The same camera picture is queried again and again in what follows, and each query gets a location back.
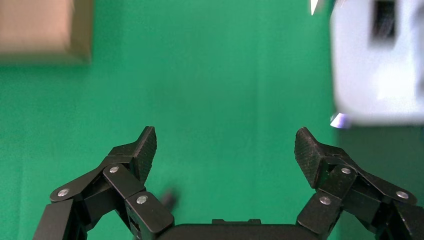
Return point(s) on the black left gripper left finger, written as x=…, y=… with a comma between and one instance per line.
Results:
x=132, y=185

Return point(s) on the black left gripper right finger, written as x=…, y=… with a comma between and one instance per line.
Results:
x=334, y=182

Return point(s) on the open brown cardboard box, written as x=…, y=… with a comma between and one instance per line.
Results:
x=39, y=30

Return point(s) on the green tablecloth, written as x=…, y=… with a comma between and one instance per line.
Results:
x=215, y=99

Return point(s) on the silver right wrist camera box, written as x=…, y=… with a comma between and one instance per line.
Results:
x=364, y=82

